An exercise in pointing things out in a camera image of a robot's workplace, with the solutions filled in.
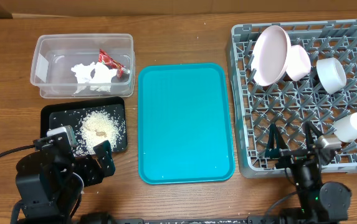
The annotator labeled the teal serving tray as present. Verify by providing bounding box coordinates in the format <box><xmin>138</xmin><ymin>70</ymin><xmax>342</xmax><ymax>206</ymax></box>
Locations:
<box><xmin>138</xmin><ymin>63</ymin><xmax>235</xmax><ymax>185</ymax></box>

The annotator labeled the white napkin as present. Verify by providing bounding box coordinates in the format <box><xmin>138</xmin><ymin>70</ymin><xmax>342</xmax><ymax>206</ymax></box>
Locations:
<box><xmin>71</xmin><ymin>62</ymin><xmax>118</xmax><ymax>94</ymax></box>

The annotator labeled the cooked rice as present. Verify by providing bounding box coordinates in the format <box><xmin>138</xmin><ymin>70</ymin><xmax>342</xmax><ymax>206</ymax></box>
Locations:
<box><xmin>52</xmin><ymin>107</ymin><xmax>126</xmax><ymax>156</ymax></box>

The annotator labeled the black plastic tray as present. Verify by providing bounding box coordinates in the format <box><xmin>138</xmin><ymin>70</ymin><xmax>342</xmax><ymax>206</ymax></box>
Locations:
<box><xmin>40</xmin><ymin>97</ymin><xmax>128</xmax><ymax>157</ymax></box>

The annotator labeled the black frame rail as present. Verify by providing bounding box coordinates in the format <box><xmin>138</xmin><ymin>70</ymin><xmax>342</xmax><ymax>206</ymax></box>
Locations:
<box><xmin>115</xmin><ymin>215</ymin><xmax>282</xmax><ymax>224</ymax></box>

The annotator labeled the large white plate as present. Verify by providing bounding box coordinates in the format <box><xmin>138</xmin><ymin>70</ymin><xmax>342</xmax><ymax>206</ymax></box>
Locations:
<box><xmin>251</xmin><ymin>26</ymin><xmax>291</xmax><ymax>86</ymax></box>

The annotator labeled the red snack wrapper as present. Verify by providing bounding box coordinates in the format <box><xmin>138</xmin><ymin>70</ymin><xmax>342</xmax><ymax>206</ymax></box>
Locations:
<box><xmin>98</xmin><ymin>49</ymin><xmax>131</xmax><ymax>78</ymax></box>

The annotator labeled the grey dishwasher rack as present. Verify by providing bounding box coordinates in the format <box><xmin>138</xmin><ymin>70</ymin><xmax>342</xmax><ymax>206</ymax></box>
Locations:
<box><xmin>227</xmin><ymin>19</ymin><xmax>357</xmax><ymax>178</ymax></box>

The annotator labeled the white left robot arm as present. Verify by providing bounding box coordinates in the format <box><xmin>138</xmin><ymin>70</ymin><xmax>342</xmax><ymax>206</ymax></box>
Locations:
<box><xmin>11</xmin><ymin>132</ymin><xmax>115</xmax><ymax>223</ymax></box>

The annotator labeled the small pink bowl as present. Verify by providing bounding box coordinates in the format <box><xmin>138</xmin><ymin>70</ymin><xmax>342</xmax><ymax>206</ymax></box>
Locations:
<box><xmin>286</xmin><ymin>45</ymin><xmax>312</xmax><ymax>81</ymax></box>

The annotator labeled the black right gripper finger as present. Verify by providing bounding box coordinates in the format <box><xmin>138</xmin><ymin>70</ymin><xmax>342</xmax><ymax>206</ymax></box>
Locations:
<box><xmin>303</xmin><ymin>121</ymin><xmax>323</xmax><ymax>149</ymax></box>
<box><xmin>265</xmin><ymin>123</ymin><xmax>281</xmax><ymax>158</ymax></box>

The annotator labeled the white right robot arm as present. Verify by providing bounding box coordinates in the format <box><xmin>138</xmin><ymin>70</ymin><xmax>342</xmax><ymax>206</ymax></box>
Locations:
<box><xmin>260</xmin><ymin>121</ymin><xmax>352</xmax><ymax>223</ymax></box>

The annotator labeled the beige paper cup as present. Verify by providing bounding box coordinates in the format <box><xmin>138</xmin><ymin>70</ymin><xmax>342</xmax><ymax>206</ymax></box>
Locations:
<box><xmin>333</xmin><ymin>113</ymin><xmax>357</xmax><ymax>142</ymax></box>

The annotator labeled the clear plastic bin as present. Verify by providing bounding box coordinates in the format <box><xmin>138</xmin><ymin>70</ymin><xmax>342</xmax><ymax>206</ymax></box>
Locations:
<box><xmin>30</xmin><ymin>34</ymin><xmax>135</xmax><ymax>99</ymax></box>

